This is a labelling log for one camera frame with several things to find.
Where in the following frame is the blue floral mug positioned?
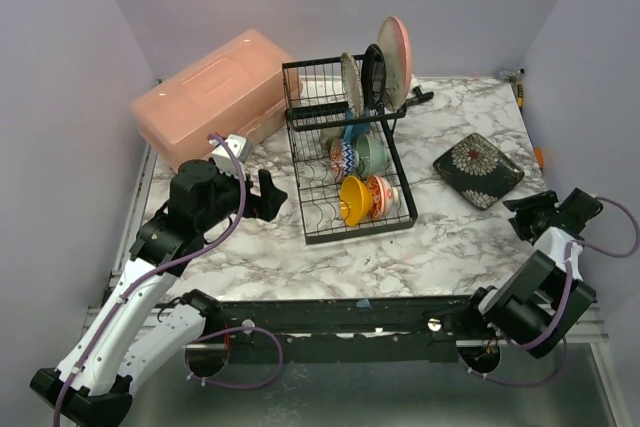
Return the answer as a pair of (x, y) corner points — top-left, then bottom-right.
(342, 109), (371, 143)

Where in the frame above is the orange clamp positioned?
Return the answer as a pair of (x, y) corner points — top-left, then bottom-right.
(534, 148), (544, 170)

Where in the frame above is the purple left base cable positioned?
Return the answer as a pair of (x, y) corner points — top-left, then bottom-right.
(184, 324), (287, 391)

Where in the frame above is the blue patterned bowl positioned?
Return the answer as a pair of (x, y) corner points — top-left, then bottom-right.
(329, 138), (359, 183)

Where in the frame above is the mint green bowl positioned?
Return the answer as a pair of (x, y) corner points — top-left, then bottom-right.
(355, 134), (389, 179)

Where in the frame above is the pink plastic storage box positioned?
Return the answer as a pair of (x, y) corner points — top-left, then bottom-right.
(131, 29), (293, 169)

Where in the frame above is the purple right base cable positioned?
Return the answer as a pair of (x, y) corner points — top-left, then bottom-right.
(455, 336), (569, 388)

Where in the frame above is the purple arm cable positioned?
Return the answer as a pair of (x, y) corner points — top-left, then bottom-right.
(52, 132), (247, 426)
(504, 195), (640, 353)

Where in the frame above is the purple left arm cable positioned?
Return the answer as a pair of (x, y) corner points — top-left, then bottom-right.
(52, 132), (247, 426)

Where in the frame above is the black and white pipe fitting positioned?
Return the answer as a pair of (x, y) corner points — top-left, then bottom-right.
(405, 76), (434, 107)

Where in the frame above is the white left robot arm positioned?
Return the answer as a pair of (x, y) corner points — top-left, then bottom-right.
(30, 159), (287, 426)

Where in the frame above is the orange floral bowl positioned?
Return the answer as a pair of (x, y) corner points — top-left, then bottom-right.
(366, 175), (400, 221)

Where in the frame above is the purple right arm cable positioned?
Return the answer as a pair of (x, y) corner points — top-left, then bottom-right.
(504, 195), (640, 353)

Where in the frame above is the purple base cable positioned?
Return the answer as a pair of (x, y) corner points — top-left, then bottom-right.
(184, 324), (287, 391)
(455, 336), (569, 388)

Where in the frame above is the black floral square plate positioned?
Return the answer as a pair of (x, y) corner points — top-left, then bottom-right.
(433, 133), (525, 210)

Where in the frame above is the black wire dish rack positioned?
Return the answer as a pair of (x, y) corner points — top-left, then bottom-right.
(282, 44), (418, 245)

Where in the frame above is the black round plate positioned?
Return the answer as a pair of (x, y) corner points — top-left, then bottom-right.
(361, 44), (386, 110)

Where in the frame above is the pink and cream plate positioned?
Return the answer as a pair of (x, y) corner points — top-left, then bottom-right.
(376, 16), (413, 112)

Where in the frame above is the yellow bowl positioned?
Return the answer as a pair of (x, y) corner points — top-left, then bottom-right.
(339, 175), (373, 227)

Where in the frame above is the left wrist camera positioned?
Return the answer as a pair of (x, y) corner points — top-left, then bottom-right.
(207, 134), (252, 178)

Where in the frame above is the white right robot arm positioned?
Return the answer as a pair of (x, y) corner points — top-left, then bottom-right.
(470, 188), (603, 358)

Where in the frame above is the yellow black tool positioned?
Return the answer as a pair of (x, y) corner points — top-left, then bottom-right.
(516, 82), (524, 110)

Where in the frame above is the grey ceramic mug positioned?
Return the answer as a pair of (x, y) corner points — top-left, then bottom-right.
(319, 126), (343, 151)

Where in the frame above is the speckled white plate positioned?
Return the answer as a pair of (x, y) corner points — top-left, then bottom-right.
(340, 52), (364, 118)

